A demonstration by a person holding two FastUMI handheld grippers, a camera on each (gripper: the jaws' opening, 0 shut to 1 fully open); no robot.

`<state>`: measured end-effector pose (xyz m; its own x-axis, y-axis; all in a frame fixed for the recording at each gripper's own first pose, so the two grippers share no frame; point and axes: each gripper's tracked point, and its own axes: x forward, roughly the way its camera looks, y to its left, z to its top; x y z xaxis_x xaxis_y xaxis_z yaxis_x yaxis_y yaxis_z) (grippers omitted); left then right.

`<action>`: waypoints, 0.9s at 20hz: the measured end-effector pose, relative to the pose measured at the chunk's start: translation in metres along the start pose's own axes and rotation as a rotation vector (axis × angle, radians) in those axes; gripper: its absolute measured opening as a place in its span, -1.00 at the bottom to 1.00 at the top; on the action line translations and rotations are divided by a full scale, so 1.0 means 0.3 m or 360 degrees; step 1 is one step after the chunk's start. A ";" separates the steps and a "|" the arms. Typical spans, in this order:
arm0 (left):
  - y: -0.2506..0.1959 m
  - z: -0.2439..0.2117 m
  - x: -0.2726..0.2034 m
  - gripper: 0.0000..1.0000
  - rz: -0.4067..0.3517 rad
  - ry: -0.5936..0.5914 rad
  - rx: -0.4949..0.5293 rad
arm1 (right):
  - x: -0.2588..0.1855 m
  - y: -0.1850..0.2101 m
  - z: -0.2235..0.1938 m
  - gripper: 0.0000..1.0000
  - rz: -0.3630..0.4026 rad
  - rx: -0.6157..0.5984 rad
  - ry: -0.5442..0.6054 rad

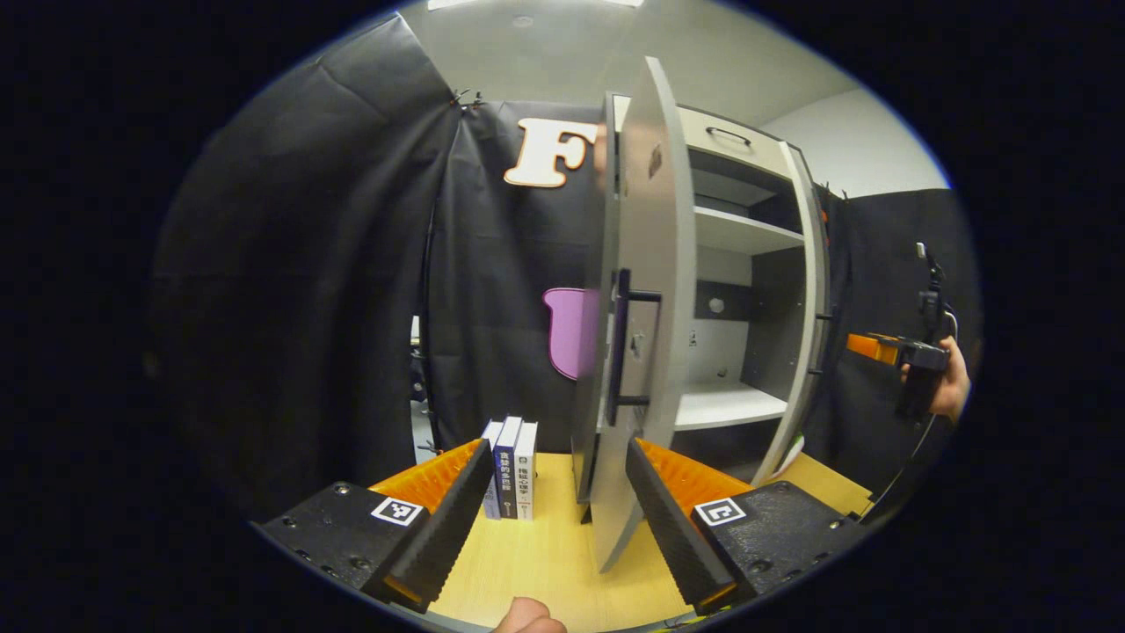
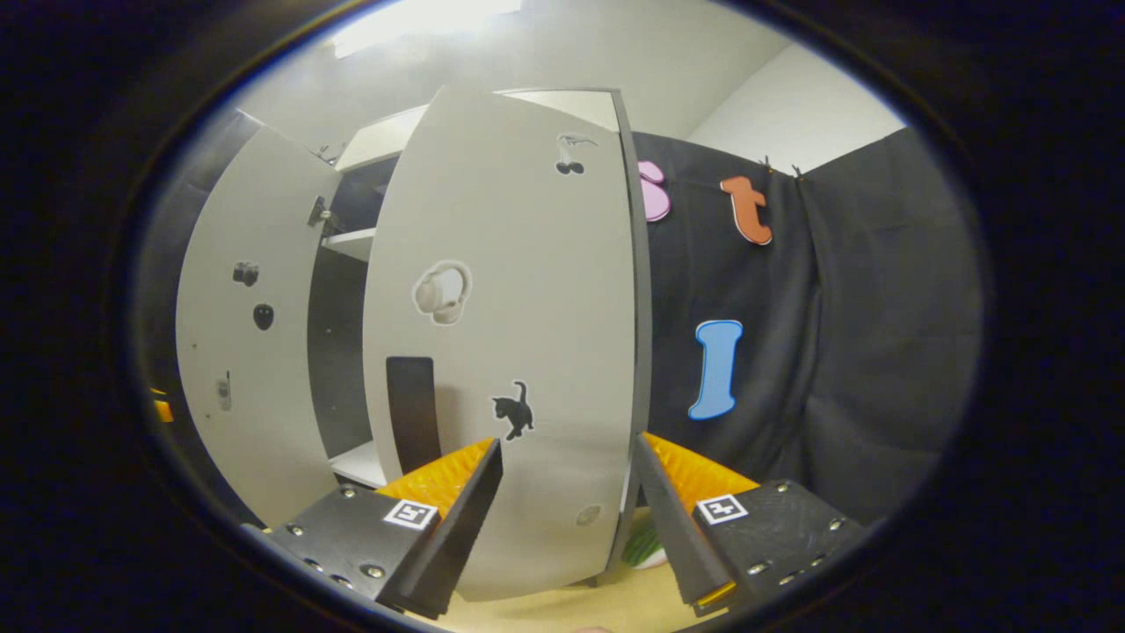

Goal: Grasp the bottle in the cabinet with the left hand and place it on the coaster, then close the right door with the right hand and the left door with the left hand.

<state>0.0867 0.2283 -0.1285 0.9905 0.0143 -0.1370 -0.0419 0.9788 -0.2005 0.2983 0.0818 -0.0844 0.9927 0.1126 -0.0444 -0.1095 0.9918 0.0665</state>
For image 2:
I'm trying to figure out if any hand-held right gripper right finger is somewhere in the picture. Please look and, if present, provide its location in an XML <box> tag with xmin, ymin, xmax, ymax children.
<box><xmin>635</xmin><ymin>431</ymin><xmax>871</xmax><ymax>616</ymax></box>

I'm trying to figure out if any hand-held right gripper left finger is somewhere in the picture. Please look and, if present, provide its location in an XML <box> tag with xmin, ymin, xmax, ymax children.
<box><xmin>242</xmin><ymin>437</ymin><xmax>504</xmax><ymax>621</ymax></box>

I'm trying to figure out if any white cabinet door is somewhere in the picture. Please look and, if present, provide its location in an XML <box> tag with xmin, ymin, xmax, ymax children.
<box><xmin>174</xmin><ymin>123</ymin><xmax>344</xmax><ymax>528</ymax></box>
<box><xmin>362</xmin><ymin>85</ymin><xmax>653</xmax><ymax>603</ymax></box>

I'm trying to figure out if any white cabinet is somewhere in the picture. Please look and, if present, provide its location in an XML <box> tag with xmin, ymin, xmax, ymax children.
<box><xmin>174</xmin><ymin>85</ymin><xmax>653</xmax><ymax>603</ymax></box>

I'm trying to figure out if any white cabinet shelf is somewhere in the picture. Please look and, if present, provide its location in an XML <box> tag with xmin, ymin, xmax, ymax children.
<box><xmin>330</xmin><ymin>440</ymin><xmax>389</xmax><ymax>489</ymax></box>
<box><xmin>321</xmin><ymin>227</ymin><xmax>379</xmax><ymax>263</ymax></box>

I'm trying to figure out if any metal door hinge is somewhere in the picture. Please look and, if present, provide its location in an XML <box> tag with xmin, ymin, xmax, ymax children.
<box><xmin>306</xmin><ymin>195</ymin><xmax>342</xmax><ymax>236</ymax></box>

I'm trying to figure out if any toy watermelon slice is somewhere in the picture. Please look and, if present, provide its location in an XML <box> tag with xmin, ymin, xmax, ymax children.
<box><xmin>621</xmin><ymin>519</ymin><xmax>669</xmax><ymax>571</ymax></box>

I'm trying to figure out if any black backdrop cloth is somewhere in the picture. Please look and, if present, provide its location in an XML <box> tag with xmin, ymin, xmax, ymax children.
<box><xmin>132</xmin><ymin>110</ymin><xmax>985</xmax><ymax>528</ymax></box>

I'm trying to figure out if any ceiling light panel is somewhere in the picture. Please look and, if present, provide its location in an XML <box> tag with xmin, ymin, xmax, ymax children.
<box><xmin>330</xmin><ymin>0</ymin><xmax>524</xmax><ymax>61</ymax></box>

